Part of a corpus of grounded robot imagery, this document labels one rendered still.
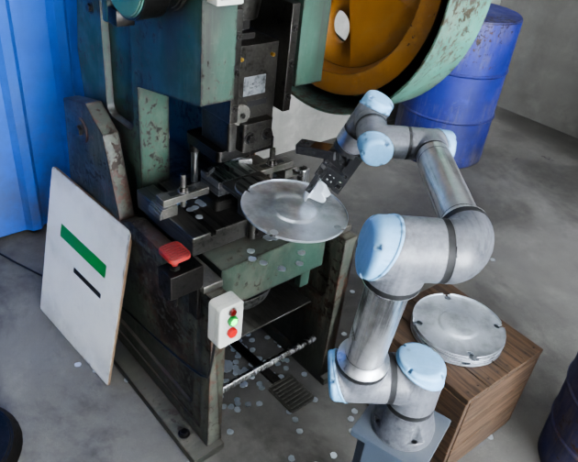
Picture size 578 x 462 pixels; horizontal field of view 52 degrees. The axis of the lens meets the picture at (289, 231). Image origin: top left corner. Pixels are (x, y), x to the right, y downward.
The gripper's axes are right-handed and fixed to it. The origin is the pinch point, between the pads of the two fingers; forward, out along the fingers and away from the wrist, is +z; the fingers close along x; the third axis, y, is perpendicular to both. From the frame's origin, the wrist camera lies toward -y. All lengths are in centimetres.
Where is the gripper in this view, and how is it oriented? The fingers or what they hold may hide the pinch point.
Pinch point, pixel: (305, 195)
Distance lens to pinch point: 160.7
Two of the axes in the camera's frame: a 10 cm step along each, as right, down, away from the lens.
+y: 8.1, 5.9, -0.3
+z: -4.5, 6.5, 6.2
